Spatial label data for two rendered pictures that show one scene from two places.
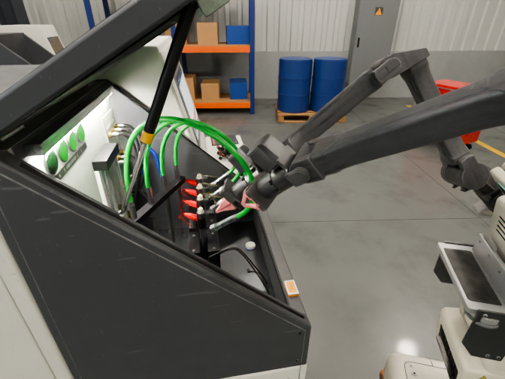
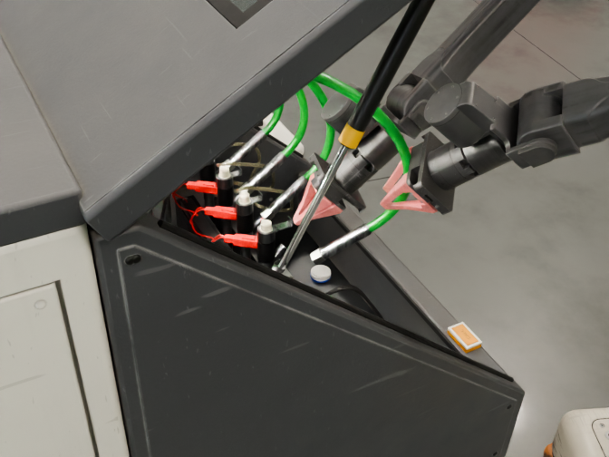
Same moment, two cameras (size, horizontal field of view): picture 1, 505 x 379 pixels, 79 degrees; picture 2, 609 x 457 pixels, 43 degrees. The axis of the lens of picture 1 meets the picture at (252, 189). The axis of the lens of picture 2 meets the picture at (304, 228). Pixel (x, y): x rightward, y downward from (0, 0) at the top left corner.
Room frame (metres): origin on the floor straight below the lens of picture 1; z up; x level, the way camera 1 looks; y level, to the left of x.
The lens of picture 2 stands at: (-0.10, 0.42, 1.85)
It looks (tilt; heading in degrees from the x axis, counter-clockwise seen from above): 38 degrees down; 340
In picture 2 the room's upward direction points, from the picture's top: 2 degrees clockwise
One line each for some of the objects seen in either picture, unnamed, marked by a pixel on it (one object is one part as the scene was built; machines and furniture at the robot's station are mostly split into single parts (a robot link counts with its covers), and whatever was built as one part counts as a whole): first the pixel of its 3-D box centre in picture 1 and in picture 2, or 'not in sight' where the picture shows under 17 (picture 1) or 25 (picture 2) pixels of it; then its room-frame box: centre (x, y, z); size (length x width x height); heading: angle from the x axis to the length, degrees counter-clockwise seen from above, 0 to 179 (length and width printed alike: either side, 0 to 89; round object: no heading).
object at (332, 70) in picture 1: (310, 88); not in sight; (5.76, -1.05, 0.51); 1.20 x 0.85 x 1.02; 90
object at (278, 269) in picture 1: (272, 259); (382, 291); (0.85, -0.07, 0.87); 0.62 x 0.04 x 0.16; 10
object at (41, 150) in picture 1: (83, 110); not in sight; (0.76, 0.42, 1.43); 0.54 x 0.03 x 0.02; 10
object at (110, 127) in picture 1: (121, 156); not in sight; (1.00, 0.46, 1.20); 0.13 x 0.03 x 0.31; 10
